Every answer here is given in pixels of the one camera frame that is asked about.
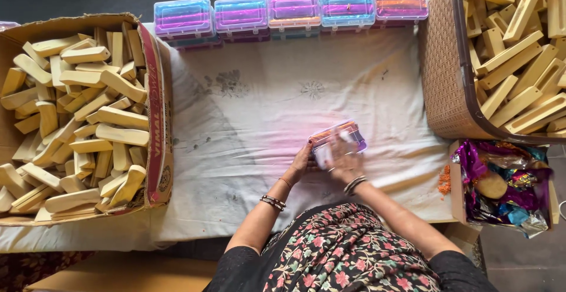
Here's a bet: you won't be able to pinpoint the person's left hand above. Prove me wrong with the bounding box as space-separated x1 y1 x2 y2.
289 143 320 182

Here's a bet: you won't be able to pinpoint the person's right hand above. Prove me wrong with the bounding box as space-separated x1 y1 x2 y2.
325 129 367 186

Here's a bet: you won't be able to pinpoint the purple orange translucent plastic box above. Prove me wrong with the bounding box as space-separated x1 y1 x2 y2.
308 119 368 171

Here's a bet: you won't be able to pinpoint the dark and white bangles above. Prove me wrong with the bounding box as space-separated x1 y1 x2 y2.
343 175 368 197

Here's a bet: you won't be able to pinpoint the dark beaded bangles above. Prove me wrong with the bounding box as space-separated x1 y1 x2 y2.
259 194 287 212

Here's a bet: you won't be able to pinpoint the stained white cloth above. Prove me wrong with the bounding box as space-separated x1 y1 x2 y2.
0 22 457 254

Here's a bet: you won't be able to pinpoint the black floral garment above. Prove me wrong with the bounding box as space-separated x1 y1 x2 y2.
203 202 500 292

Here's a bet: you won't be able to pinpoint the orange crumbs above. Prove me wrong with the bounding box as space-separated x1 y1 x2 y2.
438 165 452 201

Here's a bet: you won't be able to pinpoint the small open cardboard box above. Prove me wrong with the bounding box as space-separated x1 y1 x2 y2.
448 139 560 232

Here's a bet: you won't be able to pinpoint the brown woven plastic basket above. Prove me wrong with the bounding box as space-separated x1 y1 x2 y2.
419 0 566 146

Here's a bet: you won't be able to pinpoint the row of translucent plastic boxes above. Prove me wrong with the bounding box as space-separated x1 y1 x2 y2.
153 0 430 53

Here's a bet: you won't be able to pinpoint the brown cardboard carton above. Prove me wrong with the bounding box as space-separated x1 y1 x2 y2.
0 12 174 227

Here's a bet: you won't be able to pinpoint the heap of shiny foil wrappers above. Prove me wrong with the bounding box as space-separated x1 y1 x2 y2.
451 139 556 239

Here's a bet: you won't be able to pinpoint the heap of slotted wooden blocks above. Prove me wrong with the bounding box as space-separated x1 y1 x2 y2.
460 0 566 139

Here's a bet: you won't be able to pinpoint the flat brown cardboard sheet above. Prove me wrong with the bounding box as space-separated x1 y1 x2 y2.
23 251 220 292

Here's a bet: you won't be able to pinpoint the heap of curved wooden pieces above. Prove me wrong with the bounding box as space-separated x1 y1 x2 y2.
0 21 151 223

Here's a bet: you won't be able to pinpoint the dark patterned rug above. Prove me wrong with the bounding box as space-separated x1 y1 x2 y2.
0 251 96 292

